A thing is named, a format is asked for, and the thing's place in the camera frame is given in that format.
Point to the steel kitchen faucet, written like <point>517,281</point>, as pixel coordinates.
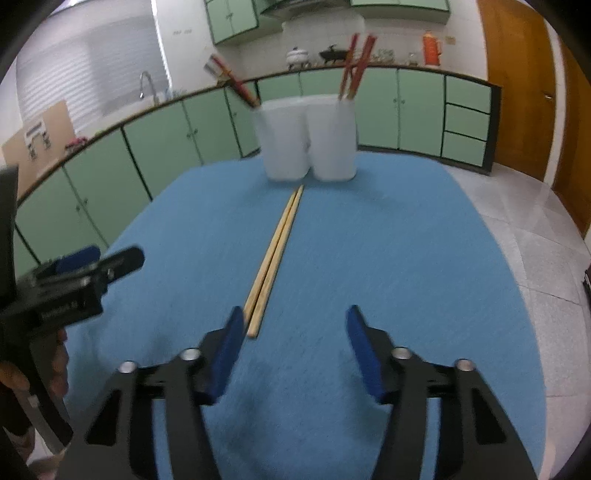
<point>148,85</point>

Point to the wall outlet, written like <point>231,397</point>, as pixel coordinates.
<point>451,40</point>

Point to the green wide upper cabinet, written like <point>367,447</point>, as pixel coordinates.
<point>401,5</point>

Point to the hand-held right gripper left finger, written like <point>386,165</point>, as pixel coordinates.
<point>228,350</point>

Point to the blue table mat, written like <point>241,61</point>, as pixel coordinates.
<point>369,230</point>

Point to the white window blind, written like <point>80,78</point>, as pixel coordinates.
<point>92,64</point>

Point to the plain wooden door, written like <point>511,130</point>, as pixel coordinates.
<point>575,147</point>

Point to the glass jar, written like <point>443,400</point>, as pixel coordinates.
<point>412,58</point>

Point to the green corner upper cabinet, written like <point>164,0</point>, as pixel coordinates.
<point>231,21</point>

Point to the red thermos flask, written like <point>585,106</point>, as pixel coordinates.
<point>432,48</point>

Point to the green corner lower cabinet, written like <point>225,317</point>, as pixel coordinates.
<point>138,152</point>

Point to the black wok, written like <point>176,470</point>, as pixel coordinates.
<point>333,54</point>

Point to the cardboard box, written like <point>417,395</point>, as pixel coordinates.
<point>37,138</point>

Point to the green long lower cabinet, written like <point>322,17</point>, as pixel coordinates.
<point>392,106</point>

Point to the wooden chopstick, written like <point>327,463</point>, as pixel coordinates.
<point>272,251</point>
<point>279,258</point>

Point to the red chopstick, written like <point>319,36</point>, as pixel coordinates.
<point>240,94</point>
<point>362,67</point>
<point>242,90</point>
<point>348,64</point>

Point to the wall hooks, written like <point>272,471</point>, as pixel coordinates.
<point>181,32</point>

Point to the green corner cabinet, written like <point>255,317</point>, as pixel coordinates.
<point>231,21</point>
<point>138,152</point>

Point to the green cabinet drawer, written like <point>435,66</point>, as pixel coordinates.
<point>468,93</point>
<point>463,147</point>
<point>466,121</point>

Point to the person's left hand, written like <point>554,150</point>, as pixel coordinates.
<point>60,364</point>

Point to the white lidded pot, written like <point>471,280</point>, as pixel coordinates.
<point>298,57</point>

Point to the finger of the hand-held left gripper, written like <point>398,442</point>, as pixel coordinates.
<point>78,258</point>
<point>124,261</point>

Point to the steel range hood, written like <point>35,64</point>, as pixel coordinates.
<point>304,7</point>

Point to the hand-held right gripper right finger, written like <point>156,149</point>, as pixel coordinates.
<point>364,355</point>

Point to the white double utensil holder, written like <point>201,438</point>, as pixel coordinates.
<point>332,138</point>

